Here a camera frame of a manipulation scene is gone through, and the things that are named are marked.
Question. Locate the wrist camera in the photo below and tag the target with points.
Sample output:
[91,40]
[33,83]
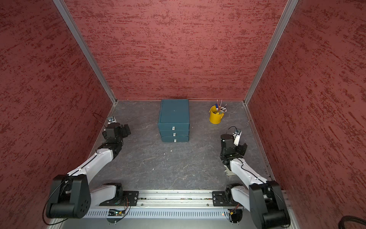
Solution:
[237,136]
[111,119]

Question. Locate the right aluminium corner post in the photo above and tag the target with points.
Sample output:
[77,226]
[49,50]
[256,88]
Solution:
[283,21]

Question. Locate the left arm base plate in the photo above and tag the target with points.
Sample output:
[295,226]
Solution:
[128,198]

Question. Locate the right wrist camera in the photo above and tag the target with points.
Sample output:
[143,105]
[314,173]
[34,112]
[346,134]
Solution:
[237,136]

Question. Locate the yellow pen cup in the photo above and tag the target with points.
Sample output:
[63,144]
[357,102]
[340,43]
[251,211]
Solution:
[215,116]

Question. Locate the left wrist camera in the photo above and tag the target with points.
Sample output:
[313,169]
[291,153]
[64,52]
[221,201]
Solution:
[111,119]

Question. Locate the black cable corner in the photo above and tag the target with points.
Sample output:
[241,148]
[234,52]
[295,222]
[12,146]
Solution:
[353,219]

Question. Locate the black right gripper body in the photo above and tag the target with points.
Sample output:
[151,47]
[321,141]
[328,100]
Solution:
[239,149]

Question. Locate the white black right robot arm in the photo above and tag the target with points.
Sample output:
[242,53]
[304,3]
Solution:
[261,197]

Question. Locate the dark teal drawer cabinet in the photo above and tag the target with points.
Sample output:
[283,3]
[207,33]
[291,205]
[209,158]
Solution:
[174,111]

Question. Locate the aluminium corner post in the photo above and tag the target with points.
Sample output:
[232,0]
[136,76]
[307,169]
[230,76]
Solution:
[283,21]
[71,24]

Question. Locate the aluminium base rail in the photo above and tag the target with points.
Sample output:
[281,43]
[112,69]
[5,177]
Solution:
[164,204]

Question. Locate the left aluminium corner post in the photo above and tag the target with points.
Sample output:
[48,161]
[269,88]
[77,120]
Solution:
[71,24]

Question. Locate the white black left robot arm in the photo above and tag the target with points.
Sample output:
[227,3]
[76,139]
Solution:
[70,195]

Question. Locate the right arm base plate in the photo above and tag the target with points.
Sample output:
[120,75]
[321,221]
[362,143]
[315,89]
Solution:
[223,199]

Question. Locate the pens in cup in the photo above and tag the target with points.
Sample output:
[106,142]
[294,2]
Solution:
[219,109]

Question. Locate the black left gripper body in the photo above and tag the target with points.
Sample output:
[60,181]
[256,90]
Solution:
[125,132]

